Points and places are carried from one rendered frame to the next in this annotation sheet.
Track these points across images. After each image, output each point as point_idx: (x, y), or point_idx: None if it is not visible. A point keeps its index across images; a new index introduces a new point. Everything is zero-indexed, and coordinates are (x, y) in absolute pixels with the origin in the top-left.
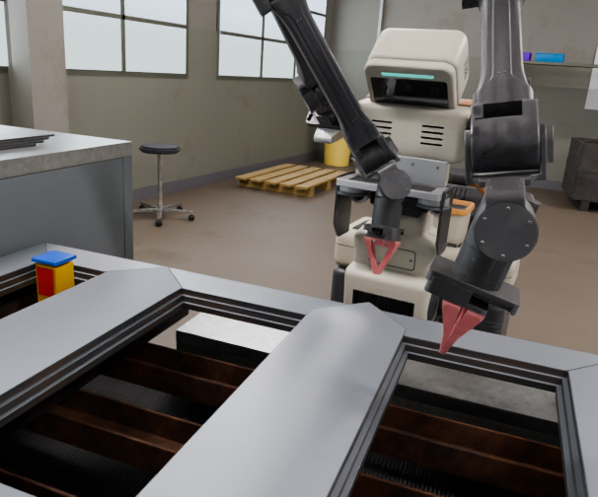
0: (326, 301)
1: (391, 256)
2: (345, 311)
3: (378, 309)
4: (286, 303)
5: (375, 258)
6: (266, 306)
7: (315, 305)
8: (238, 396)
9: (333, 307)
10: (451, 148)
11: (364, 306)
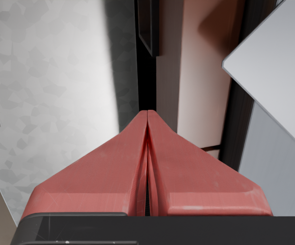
0: (252, 152)
1: (128, 140)
2: None
3: (270, 17)
4: (286, 195)
5: (140, 187)
6: None
7: (283, 157)
8: None
9: (288, 125)
10: None
11: (258, 64)
